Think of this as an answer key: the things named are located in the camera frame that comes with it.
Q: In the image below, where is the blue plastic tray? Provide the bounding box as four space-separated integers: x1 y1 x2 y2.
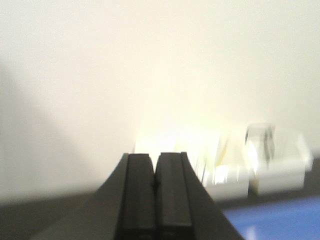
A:
223 196 320 240

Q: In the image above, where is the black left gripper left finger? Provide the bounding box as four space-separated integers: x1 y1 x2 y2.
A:
32 153 156 240

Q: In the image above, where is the white storage bin right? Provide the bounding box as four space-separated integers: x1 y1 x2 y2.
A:
244 123 314 195

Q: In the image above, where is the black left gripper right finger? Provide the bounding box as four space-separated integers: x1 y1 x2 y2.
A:
155 152 243 240

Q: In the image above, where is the white storage bin middle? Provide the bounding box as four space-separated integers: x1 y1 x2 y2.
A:
174 129 250 201

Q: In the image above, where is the white storage bin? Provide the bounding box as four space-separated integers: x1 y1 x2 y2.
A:
244 123 314 195
174 129 250 201

